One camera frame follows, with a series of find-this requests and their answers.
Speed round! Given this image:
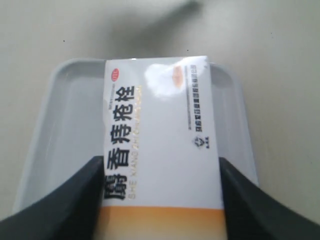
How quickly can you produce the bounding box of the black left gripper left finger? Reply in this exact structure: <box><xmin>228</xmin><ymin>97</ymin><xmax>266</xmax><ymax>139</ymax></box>
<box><xmin>0</xmin><ymin>156</ymin><xmax>105</xmax><ymax>240</ymax></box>

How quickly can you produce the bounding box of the white plastic tray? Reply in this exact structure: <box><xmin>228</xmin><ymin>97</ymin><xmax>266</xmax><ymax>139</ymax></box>
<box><xmin>12</xmin><ymin>58</ymin><xmax>259</xmax><ymax>213</ymax></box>

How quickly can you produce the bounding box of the white medicine box red stripe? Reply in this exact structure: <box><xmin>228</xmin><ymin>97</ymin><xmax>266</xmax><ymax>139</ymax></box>
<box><xmin>96</xmin><ymin>55</ymin><xmax>227</xmax><ymax>240</ymax></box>

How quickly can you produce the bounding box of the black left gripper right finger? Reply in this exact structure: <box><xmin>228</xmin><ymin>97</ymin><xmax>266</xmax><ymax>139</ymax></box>
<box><xmin>219</xmin><ymin>157</ymin><xmax>320</xmax><ymax>240</ymax></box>

